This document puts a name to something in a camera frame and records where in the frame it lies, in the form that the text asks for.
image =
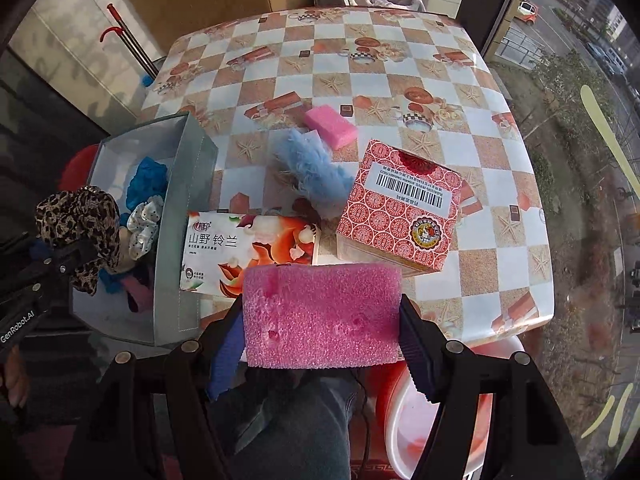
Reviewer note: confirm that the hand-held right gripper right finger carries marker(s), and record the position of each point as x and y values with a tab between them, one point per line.
417	355

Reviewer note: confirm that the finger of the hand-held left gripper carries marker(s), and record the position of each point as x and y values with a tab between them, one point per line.
65	260

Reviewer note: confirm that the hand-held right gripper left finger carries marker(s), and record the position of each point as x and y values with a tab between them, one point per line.
225	355

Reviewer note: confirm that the leopard print scrunchie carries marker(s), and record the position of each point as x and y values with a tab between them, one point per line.
75	215

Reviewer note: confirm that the cream polka dot scrunchie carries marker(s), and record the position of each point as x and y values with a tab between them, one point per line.
145	225

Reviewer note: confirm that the large pink sponge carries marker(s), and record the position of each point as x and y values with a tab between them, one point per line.
322	317

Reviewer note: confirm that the blue textured cloth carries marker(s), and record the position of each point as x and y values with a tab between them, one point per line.
146	180

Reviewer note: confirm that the grey cardboard box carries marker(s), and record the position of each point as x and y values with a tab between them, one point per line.
185	220

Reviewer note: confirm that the person's left hand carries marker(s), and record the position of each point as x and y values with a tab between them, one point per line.
11	375

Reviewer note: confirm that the red white plastic basin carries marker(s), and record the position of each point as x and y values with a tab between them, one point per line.
415	425

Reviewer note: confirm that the pink cloth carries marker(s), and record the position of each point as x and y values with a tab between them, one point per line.
137	290

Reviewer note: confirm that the red round stool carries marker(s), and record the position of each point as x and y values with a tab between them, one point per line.
77	165

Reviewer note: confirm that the person's jeans leg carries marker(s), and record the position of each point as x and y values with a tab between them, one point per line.
290	435

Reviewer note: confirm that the floral tissue pack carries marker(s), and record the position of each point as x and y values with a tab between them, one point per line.
225	245

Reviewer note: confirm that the red patterned carton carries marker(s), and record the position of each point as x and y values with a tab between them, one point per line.
395	205

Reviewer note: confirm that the light blue fluffy cloth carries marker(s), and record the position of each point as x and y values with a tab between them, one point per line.
312	175

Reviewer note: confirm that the pole with red hook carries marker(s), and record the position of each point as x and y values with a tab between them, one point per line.
131	40

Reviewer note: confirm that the small pink sponge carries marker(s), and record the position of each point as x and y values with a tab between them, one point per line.
330	125

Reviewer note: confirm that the checkered printed tablecloth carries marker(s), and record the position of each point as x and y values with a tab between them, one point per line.
400	80

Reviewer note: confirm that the brown cardboard boxes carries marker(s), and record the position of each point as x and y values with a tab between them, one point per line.
200	0

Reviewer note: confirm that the parked grey car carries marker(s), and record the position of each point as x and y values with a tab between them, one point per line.
605	57

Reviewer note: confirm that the orange and white car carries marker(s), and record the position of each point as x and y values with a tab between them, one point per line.
527	10

